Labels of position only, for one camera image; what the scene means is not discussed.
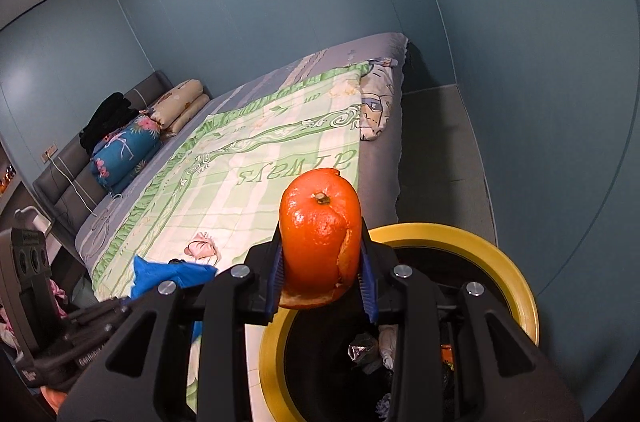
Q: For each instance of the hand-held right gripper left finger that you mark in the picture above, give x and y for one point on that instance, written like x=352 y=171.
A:
x=277 y=282

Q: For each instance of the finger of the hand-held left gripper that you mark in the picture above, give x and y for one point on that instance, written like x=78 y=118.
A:
x=80 y=332
x=95 y=309

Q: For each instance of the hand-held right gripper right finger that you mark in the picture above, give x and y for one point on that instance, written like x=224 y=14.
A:
x=367 y=292

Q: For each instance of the orange peel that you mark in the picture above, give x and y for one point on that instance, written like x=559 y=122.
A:
x=315 y=232

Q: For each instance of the blue plastic bag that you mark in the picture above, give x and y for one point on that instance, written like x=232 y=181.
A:
x=170 y=274

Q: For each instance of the yellow rimmed black bin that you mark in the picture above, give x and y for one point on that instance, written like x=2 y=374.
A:
x=510 y=272

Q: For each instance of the person's left hand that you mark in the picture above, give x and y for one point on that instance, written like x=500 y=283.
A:
x=52 y=402

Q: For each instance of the green waste basket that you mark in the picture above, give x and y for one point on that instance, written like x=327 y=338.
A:
x=85 y=292

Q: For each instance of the pink cloth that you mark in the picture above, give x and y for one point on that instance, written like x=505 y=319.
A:
x=59 y=297

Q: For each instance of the silver crumpled wrapper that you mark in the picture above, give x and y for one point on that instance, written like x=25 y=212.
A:
x=362 y=352

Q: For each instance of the white desk lamp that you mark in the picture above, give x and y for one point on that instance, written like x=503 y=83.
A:
x=37 y=217

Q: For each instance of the white shelf unit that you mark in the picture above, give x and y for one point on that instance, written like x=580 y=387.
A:
x=10 y=202

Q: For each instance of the green checked blanket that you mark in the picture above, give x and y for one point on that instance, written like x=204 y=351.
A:
x=240 y=202

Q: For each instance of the orange snack packet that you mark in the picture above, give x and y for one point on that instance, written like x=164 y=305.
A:
x=447 y=352

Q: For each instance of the orange glass ornaments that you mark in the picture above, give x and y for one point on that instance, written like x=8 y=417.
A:
x=6 y=179

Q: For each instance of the blue floral folded quilt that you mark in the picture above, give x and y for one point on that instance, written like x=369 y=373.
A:
x=125 y=152

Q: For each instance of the cartoon print cloth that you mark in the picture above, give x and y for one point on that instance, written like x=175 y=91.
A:
x=375 y=112

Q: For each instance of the black clothing pile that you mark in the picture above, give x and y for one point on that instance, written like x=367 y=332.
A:
x=107 y=117

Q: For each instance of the beige folded quilt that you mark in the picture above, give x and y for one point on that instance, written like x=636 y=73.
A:
x=180 y=100

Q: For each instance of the grey upholstered bed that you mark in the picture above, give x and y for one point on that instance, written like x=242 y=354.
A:
x=280 y=75

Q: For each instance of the wall socket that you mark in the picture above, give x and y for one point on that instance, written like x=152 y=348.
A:
x=49 y=153

